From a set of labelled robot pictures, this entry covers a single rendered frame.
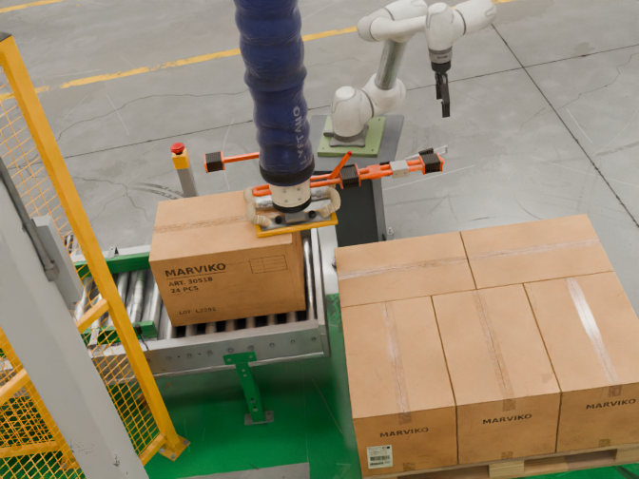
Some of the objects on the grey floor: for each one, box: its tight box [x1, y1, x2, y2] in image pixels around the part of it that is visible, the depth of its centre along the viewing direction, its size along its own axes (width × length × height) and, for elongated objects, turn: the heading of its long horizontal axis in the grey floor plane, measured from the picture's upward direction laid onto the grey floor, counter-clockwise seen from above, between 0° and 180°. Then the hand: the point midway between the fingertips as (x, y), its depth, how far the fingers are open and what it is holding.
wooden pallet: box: [361, 442, 639, 479], centre depth 377 cm, size 120×100×14 cm
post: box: [172, 148, 200, 198], centre depth 415 cm, size 7×7×100 cm
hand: (442, 105), depth 318 cm, fingers open, 13 cm apart
